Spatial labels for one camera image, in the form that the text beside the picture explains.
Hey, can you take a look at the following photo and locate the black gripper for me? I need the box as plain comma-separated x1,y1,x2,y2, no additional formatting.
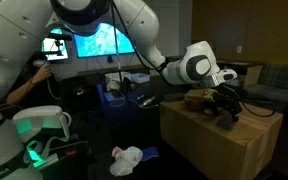
216,85,242,123

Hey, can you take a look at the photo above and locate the brown plush toy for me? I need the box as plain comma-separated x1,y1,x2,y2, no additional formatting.
183,88,219,117

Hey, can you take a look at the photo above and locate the white plastic bag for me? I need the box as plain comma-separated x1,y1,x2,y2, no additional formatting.
109,145,144,177

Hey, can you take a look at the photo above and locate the operator bare forearm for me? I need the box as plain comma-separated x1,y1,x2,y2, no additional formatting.
6,75,44,106

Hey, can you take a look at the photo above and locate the large brown cardboard box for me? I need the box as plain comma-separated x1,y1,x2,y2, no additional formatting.
159,88,284,180

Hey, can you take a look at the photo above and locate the light blue tissue box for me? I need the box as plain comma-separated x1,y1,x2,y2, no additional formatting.
130,72,151,84

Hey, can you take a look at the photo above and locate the operator bare hand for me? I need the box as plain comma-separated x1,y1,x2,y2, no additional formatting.
32,63,54,84

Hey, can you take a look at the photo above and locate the wooden shelf cabinet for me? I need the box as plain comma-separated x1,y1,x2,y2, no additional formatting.
216,59,264,89

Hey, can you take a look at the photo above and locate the plaid sofa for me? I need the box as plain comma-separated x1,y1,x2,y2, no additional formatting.
243,63,288,112

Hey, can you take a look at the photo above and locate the white crumpled cloth pile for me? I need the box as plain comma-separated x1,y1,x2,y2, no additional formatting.
104,70,132,92

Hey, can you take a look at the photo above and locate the operator in dark clothes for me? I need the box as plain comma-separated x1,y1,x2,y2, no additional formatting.
6,50,62,108

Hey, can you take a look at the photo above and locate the small lit monitor screen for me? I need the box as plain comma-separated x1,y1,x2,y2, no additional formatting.
40,28,69,62

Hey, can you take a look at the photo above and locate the thin white desk cable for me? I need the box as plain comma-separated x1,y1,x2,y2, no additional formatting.
110,94,159,110

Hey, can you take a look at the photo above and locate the large wall display screen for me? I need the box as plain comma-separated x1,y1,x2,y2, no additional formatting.
73,22,136,59

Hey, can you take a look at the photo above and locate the white coiled cable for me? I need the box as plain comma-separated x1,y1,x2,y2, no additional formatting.
72,85,86,97

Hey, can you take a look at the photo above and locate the bar clamp with orange handle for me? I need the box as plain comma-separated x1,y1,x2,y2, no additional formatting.
33,139,89,170

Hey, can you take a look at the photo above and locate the black camera on stand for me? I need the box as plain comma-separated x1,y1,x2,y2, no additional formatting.
46,32,74,57

